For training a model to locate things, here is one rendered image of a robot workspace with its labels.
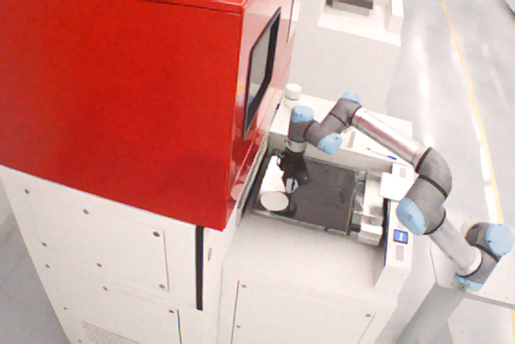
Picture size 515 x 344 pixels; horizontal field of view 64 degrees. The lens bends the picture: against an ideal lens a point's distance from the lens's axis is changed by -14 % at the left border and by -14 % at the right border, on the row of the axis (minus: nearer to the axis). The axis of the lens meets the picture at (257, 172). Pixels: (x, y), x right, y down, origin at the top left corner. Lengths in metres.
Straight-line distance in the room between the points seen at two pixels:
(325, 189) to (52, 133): 1.07
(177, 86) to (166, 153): 0.18
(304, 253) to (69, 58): 1.07
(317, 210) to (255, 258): 0.29
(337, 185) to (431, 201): 0.57
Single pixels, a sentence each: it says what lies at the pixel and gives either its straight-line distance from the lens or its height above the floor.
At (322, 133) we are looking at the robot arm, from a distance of 1.52.
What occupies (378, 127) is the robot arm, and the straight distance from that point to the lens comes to 1.50.
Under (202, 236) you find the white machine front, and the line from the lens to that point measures 1.22.
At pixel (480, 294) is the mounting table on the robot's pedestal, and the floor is 0.82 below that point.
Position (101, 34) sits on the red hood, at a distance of 0.98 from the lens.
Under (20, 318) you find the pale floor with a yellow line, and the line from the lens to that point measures 2.61.
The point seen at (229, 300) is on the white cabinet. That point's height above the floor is 0.62.
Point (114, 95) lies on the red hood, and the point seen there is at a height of 1.57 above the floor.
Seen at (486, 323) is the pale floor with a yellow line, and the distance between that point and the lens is 2.90.
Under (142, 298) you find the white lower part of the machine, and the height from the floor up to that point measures 0.78.
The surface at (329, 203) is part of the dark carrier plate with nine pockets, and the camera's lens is 1.78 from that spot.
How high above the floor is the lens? 2.12
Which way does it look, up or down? 41 degrees down
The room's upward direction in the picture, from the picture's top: 7 degrees clockwise
